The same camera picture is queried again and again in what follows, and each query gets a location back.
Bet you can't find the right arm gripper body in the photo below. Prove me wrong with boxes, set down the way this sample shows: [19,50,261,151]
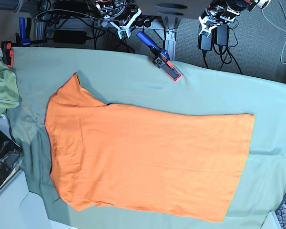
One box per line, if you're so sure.
[95,0,142,28]

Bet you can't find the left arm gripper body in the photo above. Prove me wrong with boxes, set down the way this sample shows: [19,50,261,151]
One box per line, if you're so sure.
[198,0,243,30]

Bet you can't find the orange T-shirt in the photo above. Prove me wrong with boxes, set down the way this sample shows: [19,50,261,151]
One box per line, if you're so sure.
[45,74,255,222]

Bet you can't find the black power brick pair right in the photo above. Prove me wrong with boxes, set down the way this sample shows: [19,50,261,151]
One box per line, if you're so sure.
[214,24,229,46]

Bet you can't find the black power brick pair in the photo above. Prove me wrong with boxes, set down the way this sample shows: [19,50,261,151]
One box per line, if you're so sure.
[214,24,229,46]
[197,26,213,51]

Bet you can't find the black power brick pair left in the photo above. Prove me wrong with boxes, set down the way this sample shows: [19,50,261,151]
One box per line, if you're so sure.
[197,26,213,51]

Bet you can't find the blue clamp at centre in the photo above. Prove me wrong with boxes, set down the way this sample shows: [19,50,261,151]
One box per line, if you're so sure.
[136,31,182,82]

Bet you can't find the blue clamp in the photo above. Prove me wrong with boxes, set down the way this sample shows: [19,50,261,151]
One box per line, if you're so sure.
[136,31,182,82]
[1,17,47,67]

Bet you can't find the green table cloth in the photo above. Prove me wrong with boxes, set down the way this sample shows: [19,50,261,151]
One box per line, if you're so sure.
[7,47,286,229]

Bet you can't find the blue clamp at left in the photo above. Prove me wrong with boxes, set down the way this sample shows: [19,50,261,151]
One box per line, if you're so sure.
[1,17,47,67]

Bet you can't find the olive green garment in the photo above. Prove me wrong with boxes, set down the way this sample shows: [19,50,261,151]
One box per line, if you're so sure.
[0,60,20,117]

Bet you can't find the black plastic bag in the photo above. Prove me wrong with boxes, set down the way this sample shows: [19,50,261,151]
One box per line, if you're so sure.
[0,131,22,186]

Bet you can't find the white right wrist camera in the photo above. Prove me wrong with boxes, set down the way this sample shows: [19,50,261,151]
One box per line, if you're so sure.
[117,26,131,40]

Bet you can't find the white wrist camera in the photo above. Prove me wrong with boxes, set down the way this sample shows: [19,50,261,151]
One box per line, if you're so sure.
[199,24,212,38]
[117,26,131,40]

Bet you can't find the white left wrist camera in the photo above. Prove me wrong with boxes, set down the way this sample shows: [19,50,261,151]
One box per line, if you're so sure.
[199,24,212,38]

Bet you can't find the white cable on carpet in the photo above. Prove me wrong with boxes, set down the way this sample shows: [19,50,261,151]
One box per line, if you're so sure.
[261,0,286,64]

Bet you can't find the aluminium frame post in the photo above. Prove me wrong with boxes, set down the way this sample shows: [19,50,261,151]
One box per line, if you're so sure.
[162,16,181,61]

